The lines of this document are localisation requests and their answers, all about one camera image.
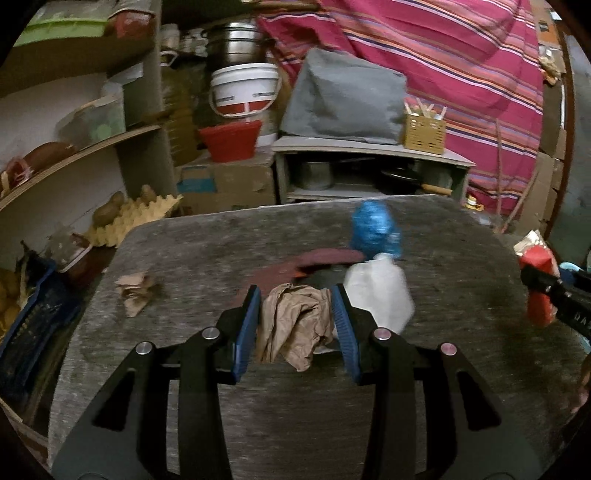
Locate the yellow utensil basket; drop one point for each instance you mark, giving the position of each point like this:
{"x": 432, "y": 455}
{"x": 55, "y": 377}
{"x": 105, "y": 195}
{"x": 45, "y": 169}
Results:
{"x": 425, "y": 134}

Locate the grey cloth cover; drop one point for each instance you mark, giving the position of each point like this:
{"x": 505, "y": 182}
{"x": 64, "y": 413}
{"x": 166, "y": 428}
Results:
{"x": 341, "y": 97}

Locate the blue crumpled plastic wrapper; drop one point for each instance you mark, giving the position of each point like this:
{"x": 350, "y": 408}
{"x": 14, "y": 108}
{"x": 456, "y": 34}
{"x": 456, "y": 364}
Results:
{"x": 374, "y": 226}

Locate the blue plastic crate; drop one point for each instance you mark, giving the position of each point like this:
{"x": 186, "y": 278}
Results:
{"x": 37, "y": 323}

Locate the clear plastic container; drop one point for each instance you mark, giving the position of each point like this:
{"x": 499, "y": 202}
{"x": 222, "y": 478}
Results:
{"x": 92, "y": 122}

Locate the large oil bottle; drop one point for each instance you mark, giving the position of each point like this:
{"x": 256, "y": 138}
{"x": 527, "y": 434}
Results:
{"x": 178, "y": 106}

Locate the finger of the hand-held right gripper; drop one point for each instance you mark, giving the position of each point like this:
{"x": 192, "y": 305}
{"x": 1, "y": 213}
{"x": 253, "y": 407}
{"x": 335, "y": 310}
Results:
{"x": 538, "y": 277}

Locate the yellow egg tray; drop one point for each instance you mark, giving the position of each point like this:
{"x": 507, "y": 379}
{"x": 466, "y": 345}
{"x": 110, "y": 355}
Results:
{"x": 134, "y": 217}

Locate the brown sweet potato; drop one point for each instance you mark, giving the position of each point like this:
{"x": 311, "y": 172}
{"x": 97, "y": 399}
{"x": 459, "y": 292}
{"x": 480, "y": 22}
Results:
{"x": 48, "y": 154}

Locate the large brown paper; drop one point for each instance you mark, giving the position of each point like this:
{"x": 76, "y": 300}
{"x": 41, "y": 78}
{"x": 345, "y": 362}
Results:
{"x": 295, "y": 323}

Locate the small crumpled brown paper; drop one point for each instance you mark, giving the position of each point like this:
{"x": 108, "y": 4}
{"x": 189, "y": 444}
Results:
{"x": 134, "y": 293}

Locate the pile of yellow potatoes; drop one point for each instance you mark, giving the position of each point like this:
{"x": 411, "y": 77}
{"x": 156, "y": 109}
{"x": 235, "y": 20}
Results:
{"x": 11, "y": 300}

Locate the pink plastic bag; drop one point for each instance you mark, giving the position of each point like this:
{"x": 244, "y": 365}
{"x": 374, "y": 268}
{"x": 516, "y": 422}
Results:
{"x": 14, "y": 173}

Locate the wooden shelf unit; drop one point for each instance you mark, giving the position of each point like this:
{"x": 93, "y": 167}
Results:
{"x": 138, "y": 134}

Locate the maroon cloth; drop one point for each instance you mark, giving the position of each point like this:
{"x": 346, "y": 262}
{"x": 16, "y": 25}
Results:
{"x": 323, "y": 258}

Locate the red plastic basket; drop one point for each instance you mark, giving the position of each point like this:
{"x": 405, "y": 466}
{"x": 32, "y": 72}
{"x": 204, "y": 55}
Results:
{"x": 231, "y": 138}

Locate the dusty lidded tub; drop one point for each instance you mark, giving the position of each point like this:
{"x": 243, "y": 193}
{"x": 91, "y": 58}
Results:
{"x": 69, "y": 251}

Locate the red striped blanket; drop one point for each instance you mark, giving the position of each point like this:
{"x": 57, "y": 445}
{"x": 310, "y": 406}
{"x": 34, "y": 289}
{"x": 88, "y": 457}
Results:
{"x": 438, "y": 55}

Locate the red snack wrapper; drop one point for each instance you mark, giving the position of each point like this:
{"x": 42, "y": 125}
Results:
{"x": 540, "y": 304}

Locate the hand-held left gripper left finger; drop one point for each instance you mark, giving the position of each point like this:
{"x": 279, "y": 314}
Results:
{"x": 247, "y": 332}

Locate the green plastic tray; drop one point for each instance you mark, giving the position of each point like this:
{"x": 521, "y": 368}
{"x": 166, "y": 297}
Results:
{"x": 60, "y": 30}

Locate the grey low cabinet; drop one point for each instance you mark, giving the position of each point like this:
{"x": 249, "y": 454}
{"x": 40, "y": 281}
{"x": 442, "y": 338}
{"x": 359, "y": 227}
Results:
{"x": 360, "y": 148}

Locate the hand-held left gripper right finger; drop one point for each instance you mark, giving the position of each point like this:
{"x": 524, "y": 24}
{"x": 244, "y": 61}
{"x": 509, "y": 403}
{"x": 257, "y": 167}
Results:
{"x": 344, "y": 323}

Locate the large metal pot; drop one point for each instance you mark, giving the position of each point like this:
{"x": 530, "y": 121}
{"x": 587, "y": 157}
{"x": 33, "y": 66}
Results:
{"x": 235, "y": 41}

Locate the white plastic bucket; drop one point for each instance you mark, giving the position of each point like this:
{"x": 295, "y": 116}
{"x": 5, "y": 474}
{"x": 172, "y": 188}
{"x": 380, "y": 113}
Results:
{"x": 244, "y": 87}

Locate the flattened cardboard sheets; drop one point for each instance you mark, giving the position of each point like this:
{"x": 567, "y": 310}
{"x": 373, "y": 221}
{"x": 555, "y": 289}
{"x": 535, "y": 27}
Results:
{"x": 549, "y": 184}

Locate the cardboard box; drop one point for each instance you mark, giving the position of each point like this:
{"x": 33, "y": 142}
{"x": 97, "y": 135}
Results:
{"x": 240, "y": 180}

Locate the person's right hand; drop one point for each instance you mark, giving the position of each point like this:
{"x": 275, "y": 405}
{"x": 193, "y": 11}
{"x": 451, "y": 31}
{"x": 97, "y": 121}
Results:
{"x": 582, "y": 387}

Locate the small potato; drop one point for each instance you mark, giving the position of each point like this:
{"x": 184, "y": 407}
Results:
{"x": 147, "y": 194}

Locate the white plastic bag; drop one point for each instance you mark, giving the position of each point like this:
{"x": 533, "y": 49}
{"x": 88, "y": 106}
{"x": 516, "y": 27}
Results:
{"x": 376, "y": 290}

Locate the small metal pot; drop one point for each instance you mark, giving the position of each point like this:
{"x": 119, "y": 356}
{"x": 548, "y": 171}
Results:
{"x": 314, "y": 175}

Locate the large potato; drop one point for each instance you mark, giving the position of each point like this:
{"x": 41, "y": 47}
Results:
{"x": 106, "y": 210}

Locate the grey felt mat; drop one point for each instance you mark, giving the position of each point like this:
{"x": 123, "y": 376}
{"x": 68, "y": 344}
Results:
{"x": 231, "y": 249}

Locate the wooden utensils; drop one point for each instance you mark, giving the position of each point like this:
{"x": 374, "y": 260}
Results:
{"x": 427, "y": 110}

